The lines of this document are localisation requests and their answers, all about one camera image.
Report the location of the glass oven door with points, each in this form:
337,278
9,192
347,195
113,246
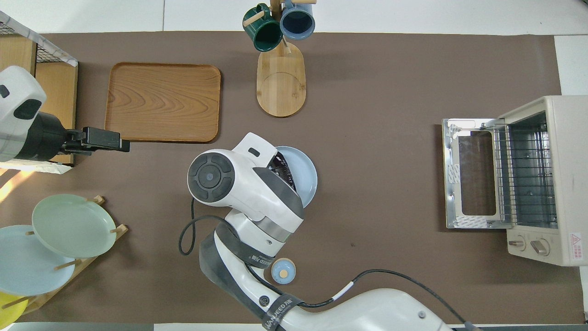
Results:
452,184

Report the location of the silver oven knob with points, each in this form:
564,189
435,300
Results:
540,247
517,243

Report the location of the pale green plate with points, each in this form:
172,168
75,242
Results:
73,225

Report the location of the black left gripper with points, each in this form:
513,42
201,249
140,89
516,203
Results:
101,138

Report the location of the brown table mat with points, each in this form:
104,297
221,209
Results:
367,92

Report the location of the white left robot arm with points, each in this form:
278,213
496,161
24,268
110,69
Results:
18,92

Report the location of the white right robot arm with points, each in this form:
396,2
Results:
239,184

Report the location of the blue mug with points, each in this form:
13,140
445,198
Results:
297,20

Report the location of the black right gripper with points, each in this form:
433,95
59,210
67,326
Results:
290,179

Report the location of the yellow plate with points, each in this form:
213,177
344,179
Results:
9,310

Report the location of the wooden mug tree stand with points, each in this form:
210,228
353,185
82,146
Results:
281,87

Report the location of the wooden plate rack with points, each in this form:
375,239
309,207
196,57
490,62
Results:
96,255

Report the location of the wooden serving tray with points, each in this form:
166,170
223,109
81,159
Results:
163,102

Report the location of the dark green mug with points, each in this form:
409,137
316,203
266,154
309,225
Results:
264,32

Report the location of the beige toaster oven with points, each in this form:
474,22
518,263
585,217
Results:
569,184

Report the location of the small blue call bell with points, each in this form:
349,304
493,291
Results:
285,272

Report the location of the light blue racked plate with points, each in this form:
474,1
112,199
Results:
27,271

